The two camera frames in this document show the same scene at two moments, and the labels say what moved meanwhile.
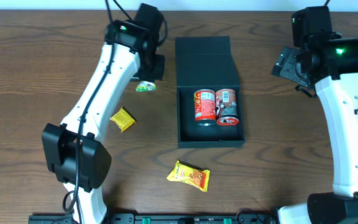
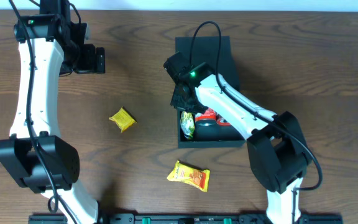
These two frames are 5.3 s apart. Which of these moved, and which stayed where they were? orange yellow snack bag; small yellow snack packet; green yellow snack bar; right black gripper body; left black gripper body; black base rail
Moved: green yellow snack bar; right black gripper body; left black gripper body
Stayed: orange yellow snack bag; small yellow snack packet; black base rail
